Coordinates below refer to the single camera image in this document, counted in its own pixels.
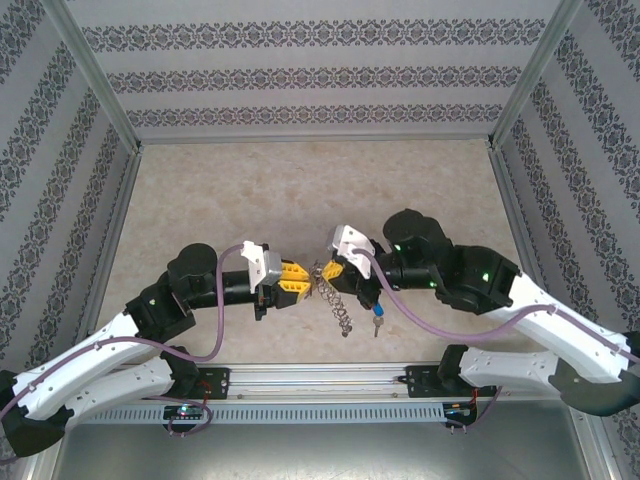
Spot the silver keyring chain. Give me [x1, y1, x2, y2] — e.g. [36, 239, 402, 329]
[308, 259, 357, 339]

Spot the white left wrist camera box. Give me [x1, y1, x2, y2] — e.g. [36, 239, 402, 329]
[241, 241, 285, 292]

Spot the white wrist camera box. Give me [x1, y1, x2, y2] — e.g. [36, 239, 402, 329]
[241, 241, 285, 292]
[325, 224, 376, 280]

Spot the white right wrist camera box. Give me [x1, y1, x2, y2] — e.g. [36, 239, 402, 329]
[325, 224, 376, 280]

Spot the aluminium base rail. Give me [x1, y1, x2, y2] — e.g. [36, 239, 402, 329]
[227, 363, 409, 400]

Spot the aluminium frame beam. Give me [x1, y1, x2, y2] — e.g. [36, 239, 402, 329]
[137, 132, 494, 147]
[74, 147, 144, 346]
[19, 439, 69, 480]
[574, 412, 619, 480]
[489, 144, 564, 326]

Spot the grey slotted cable duct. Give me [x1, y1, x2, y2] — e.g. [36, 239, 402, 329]
[69, 402, 446, 426]

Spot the short purple cable loop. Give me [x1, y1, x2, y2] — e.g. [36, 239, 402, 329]
[447, 387, 502, 437]
[142, 393, 214, 440]

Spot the grey metal base plate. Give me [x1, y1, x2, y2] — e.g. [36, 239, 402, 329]
[49, 422, 601, 480]

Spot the aluminium frame post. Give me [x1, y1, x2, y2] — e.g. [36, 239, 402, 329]
[41, 0, 145, 151]
[487, 0, 585, 150]

